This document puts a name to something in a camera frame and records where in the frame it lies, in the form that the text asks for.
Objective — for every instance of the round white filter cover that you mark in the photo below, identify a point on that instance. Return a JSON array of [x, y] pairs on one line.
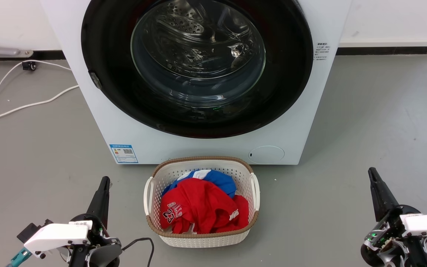
[[267, 154]]

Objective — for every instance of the white front-load washing machine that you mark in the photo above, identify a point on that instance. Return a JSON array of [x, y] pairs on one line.
[[198, 148]]

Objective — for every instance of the blue energy label sticker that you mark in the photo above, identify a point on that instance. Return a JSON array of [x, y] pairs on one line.
[[123, 153]]

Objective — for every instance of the blue and white garment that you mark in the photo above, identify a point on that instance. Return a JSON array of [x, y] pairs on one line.
[[219, 181]]

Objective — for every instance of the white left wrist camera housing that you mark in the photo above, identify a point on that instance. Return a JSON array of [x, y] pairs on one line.
[[56, 235]]

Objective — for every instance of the small printed text sticker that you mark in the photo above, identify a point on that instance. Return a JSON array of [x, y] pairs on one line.
[[321, 52]]

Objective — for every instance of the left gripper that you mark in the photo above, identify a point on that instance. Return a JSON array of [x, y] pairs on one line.
[[102, 252]]

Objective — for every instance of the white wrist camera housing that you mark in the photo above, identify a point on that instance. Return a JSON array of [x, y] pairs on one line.
[[426, 224], [56, 235]]

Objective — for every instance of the red jersey with number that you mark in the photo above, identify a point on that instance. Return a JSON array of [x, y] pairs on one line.
[[202, 204]]

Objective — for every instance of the small black floor plug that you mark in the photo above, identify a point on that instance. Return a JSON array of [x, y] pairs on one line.
[[29, 66]]

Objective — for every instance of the black round washer door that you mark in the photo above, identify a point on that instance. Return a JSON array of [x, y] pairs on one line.
[[106, 74]]

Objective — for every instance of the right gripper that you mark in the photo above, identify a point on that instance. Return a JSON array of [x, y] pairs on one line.
[[387, 244]]

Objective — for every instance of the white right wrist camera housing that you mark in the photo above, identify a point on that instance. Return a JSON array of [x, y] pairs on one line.
[[426, 224]]

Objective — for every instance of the white perforated laundry basket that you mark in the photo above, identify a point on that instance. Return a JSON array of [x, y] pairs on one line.
[[198, 240]]

